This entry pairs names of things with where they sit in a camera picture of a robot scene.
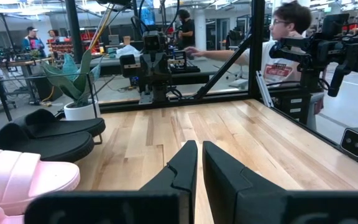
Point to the wooden background table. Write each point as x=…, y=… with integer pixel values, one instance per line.
x=17, y=63

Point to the black metal rig frame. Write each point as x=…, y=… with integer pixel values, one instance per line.
x=256, y=46

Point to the black slide sandal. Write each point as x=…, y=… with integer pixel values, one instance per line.
x=73, y=126
x=57, y=147

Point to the person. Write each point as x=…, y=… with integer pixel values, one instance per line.
x=33, y=43
x=53, y=35
x=281, y=70
x=187, y=31

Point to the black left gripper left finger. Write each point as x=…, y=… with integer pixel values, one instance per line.
x=179, y=180

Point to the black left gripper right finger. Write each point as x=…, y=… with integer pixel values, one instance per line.
x=228, y=193

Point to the black drawer cabinet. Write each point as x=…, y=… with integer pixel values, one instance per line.
x=291, y=105

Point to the silver aluminium profile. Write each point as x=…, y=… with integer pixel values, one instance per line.
x=264, y=90

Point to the grey keyboard desk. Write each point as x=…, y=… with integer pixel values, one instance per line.
x=210, y=67

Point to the snake plant in white pot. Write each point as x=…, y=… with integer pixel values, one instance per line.
x=79, y=112

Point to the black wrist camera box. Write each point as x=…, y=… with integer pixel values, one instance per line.
x=154, y=42

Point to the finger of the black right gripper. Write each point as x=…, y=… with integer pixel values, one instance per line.
x=151, y=65
x=162, y=65

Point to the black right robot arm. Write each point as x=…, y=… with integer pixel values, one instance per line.
x=160, y=90

